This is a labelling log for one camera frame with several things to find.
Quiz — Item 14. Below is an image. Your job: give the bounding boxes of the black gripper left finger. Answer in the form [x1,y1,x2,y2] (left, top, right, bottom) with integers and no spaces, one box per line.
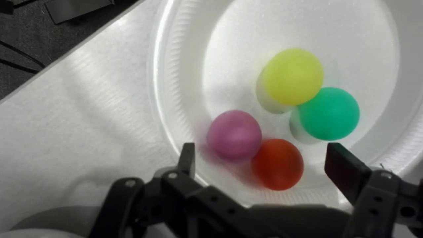
[177,143,195,177]

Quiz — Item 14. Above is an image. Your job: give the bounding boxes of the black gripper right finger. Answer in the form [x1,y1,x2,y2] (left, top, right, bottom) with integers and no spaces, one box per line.
[323,143,371,204]

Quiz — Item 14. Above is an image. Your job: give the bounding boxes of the purple ball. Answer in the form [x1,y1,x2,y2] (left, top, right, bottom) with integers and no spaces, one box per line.
[206,110,261,163]

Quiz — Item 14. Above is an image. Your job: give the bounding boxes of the green ball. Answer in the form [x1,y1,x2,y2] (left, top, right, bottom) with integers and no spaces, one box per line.
[297,87,360,140]

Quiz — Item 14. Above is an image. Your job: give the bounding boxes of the orange ball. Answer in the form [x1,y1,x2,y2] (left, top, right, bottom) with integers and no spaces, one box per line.
[251,139,303,190]

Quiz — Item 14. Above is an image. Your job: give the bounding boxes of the yellow ball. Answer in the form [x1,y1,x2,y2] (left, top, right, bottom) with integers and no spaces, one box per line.
[261,48,323,106]

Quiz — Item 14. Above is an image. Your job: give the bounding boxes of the white foam plate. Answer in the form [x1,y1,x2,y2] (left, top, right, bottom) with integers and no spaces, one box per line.
[151,0,423,208]

